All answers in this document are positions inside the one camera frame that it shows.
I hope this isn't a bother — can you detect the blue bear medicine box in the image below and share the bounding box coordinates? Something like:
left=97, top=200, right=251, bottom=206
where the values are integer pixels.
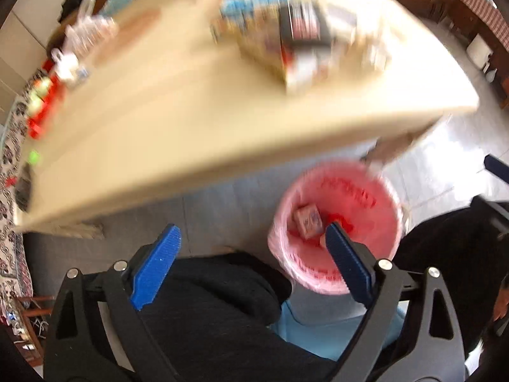
left=219, top=0, right=288, bottom=19

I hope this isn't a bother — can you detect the white blue medicine box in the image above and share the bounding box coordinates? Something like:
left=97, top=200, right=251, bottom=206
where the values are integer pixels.
left=326, top=4, right=391, bottom=73

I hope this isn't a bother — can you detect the small white plastic bag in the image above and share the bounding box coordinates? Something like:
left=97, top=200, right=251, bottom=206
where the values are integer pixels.
left=51, top=48, right=90, bottom=88

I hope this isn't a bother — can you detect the black cigarette box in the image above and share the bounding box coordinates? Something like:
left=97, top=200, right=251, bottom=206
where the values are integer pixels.
left=279, top=0, right=333, bottom=48

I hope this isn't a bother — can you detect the green bottle cap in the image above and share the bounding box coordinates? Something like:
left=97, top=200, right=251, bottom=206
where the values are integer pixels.
left=27, top=149, right=40, bottom=166

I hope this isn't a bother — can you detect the pink lined trash bin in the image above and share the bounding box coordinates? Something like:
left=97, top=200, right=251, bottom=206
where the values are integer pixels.
left=266, top=160, right=405, bottom=296

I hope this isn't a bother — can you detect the small pink box in bin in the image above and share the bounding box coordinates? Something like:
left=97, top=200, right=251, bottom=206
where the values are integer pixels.
left=293, top=203, right=324, bottom=240

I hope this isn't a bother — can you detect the light blue plastic stool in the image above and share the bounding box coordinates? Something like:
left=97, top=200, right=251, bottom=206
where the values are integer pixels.
left=270, top=297, right=409, bottom=363

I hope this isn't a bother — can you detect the yellow purple card box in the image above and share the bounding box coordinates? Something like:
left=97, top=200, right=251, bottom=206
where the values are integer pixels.
left=237, top=4, right=297, bottom=91

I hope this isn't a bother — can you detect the person black trouser leg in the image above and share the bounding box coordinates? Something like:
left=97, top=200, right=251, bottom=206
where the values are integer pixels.
left=140, top=251, right=336, bottom=381

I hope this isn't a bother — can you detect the red fruit tray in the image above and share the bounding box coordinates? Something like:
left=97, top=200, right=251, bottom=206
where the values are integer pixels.
left=27, top=59, right=65, bottom=140

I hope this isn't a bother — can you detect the plastic bag of nuts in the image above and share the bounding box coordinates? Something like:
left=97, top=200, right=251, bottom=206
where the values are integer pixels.
left=62, top=0, right=118, bottom=59

